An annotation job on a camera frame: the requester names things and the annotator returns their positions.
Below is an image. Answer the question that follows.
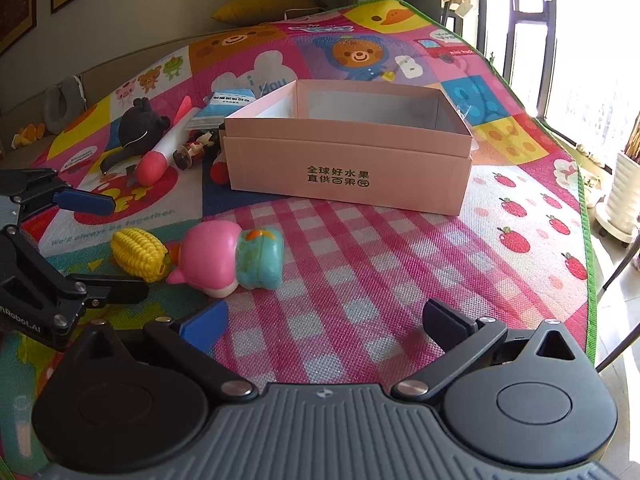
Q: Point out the yellow toy corn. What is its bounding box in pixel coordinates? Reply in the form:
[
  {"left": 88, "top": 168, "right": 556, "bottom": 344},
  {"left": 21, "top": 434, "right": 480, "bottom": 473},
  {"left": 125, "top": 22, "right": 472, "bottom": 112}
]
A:
[{"left": 110, "top": 228, "right": 170, "bottom": 283}]

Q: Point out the white foam rocket toy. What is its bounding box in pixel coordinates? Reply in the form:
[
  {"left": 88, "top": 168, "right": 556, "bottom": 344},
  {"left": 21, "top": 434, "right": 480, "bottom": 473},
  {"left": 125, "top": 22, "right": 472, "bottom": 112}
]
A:
[{"left": 136, "top": 96, "right": 200, "bottom": 186}]

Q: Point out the pink and teal pig toy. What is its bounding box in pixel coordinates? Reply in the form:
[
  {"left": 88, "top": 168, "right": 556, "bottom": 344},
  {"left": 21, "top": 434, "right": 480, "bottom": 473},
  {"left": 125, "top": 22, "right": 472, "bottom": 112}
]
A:
[{"left": 166, "top": 220, "right": 284, "bottom": 299}]

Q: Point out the small cartoon boy figurine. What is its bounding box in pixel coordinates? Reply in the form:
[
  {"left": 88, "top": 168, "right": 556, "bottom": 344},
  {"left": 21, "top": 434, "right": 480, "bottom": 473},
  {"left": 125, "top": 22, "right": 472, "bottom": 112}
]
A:
[{"left": 172, "top": 131, "right": 220, "bottom": 170}]

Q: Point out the grey neck pillow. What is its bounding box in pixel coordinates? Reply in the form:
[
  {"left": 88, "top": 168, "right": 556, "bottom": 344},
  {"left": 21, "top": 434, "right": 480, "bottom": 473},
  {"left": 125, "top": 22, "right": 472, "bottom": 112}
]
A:
[{"left": 42, "top": 75, "right": 87, "bottom": 134}]

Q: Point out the black plush toy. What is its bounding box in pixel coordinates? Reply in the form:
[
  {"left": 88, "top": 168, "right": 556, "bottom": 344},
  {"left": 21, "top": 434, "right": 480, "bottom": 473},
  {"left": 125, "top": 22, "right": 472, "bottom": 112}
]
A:
[{"left": 100, "top": 98, "right": 171, "bottom": 174}]

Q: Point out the colourful cartoon play mat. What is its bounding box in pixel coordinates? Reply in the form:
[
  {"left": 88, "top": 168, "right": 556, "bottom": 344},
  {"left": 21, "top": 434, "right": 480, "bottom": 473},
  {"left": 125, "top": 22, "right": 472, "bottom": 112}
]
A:
[{"left": 26, "top": 0, "right": 596, "bottom": 386}]

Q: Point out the potted palm plant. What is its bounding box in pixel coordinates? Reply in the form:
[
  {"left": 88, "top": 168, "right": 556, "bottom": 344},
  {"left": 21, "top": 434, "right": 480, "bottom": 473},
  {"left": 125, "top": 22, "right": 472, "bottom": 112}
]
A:
[{"left": 594, "top": 118, "right": 640, "bottom": 246}]

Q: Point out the pink cardboard box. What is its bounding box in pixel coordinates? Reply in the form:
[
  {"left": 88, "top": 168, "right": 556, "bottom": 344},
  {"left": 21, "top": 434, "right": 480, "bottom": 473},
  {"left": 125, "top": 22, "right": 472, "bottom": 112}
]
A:
[{"left": 221, "top": 79, "right": 473, "bottom": 216}]

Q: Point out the yellow pillow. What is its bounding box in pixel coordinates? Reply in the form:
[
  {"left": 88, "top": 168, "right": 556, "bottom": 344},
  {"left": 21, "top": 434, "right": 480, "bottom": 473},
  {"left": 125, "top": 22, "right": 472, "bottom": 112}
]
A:
[{"left": 210, "top": 0, "right": 326, "bottom": 26}]

